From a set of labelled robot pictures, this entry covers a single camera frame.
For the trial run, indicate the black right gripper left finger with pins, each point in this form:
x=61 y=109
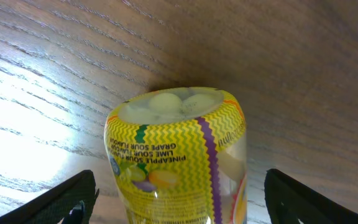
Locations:
x=72 y=201

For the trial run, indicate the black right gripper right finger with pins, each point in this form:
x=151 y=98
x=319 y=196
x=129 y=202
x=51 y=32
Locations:
x=288 y=201

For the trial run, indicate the yellow gum container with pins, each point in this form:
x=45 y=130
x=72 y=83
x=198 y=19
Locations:
x=179 y=156

